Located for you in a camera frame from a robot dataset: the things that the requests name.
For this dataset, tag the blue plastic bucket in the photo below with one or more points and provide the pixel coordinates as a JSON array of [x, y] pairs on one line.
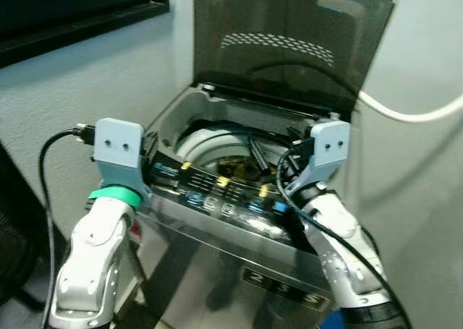
[[331, 322]]

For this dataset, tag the silver top-load washing machine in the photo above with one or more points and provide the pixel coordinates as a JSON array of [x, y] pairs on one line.
[[217, 271]]

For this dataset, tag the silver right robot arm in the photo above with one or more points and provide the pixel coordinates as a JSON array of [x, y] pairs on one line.
[[347, 257]]

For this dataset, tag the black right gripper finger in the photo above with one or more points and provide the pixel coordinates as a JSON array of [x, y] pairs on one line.
[[258, 155]]

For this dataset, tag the black mesh chair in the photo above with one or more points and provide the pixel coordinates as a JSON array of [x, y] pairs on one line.
[[18, 235]]

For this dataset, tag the black washer control panel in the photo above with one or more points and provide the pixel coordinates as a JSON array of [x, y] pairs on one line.
[[217, 195]]

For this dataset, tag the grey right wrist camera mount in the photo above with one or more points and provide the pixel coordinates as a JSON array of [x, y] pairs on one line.
[[325, 152]]

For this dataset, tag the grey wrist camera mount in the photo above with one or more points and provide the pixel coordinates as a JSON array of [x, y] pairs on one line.
[[119, 152], [325, 152]]

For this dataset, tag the dark clothes in drum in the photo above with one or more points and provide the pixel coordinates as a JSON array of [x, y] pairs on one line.
[[235, 166]]

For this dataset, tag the grey washer drum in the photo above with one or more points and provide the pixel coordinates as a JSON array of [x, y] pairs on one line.
[[210, 142]]

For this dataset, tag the dark translucent washer lid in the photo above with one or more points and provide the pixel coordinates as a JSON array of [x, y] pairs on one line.
[[289, 25]]

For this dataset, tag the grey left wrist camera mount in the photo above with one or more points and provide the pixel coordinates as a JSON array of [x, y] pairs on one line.
[[119, 152]]

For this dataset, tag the black window frame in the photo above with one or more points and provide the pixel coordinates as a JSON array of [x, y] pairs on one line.
[[72, 11]]

